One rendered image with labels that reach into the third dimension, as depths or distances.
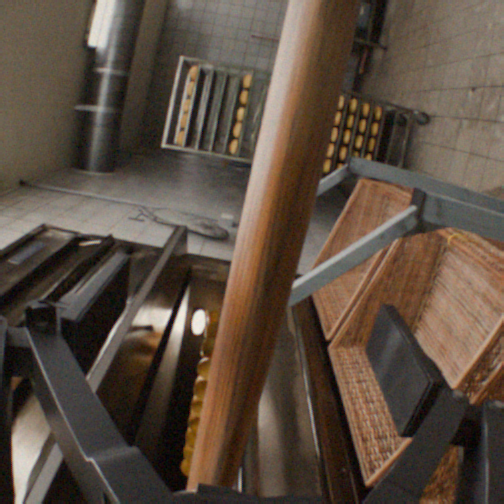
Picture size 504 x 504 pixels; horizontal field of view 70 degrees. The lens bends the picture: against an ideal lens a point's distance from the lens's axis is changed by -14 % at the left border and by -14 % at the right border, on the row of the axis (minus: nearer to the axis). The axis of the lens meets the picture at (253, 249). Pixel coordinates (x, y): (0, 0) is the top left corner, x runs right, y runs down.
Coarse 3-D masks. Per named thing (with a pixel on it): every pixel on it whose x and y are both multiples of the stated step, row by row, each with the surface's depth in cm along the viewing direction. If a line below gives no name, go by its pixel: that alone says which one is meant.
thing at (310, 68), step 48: (336, 0) 14; (288, 48) 15; (336, 48) 15; (288, 96) 15; (336, 96) 16; (288, 144) 16; (288, 192) 17; (240, 240) 18; (288, 240) 17; (240, 288) 18; (288, 288) 19; (240, 336) 19; (240, 384) 20; (240, 432) 21; (192, 480) 23
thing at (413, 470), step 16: (448, 400) 13; (464, 400) 13; (432, 416) 12; (448, 416) 13; (416, 432) 12; (432, 432) 12; (448, 432) 12; (416, 448) 11; (432, 448) 11; (400, 464) 10; (416, 464) 10; (432, 464) 10; (384, 480) 9; (400, 480) 9; (416, 480) 10; (368, 496) 8; (384, 496) 8; (400, 496) 8; (416, 496) 8
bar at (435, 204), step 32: (352, 160) 101; (320, 192) 105; (416, 192) 58; (448, 192) 103; (384, 224) 59; (416, 224) 58; (448, 224) 57; (480, 224) 57; (352, 256) 59; (256, 416) 39; (256, 448) 35; (256, 480) 31
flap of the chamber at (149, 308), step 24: (168, 264) 134; (144, 288) 110; (168, 288) 135; (144, 312) 103; (168, 312) 135; (120, 336) 86; (144, 336) 103; (120, 360) 82; (144, 360) 102; (96, 384) 69; (120, 384) 81; (120, 408) 80; (120, 432) 79; (48, 480) 46; (72, 480) 53
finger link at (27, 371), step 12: (60, 300) 16; (72, 300) 16; (60, 312) 15; (12, 336) 13; (24, 336) 13; (12, 348) 12; (24, 348) 12; (12, 360) 12; (24, 360) 12; (12, 372) 12; (24, 372) 13
